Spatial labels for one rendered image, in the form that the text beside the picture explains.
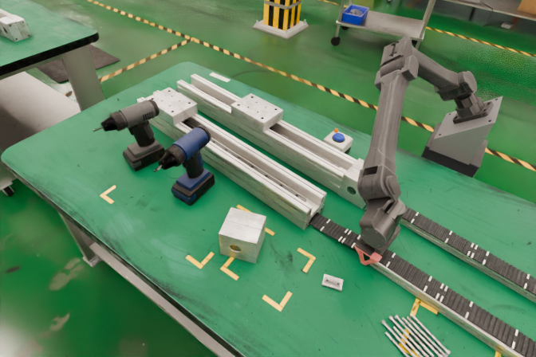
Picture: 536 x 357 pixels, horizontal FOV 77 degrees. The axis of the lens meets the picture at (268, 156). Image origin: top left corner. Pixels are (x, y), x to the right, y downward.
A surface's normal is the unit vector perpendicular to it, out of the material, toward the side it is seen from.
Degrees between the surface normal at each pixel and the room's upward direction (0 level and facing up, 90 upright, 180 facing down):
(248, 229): 0
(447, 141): 90
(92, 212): 0
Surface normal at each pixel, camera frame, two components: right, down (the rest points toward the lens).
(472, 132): -0.56, 0.54
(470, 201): 0.05, -0.74
